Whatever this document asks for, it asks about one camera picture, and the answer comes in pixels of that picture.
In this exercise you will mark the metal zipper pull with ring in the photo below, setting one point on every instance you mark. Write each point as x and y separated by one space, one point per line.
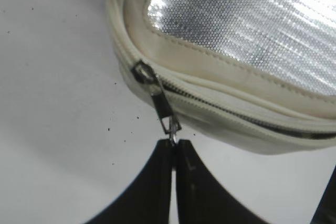
145 75

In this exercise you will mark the cream bag with silver window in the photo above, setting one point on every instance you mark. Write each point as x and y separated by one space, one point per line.
256 74

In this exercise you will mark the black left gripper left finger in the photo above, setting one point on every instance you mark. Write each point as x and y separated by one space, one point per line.
147 199

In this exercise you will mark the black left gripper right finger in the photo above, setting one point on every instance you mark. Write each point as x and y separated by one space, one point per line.
200 197

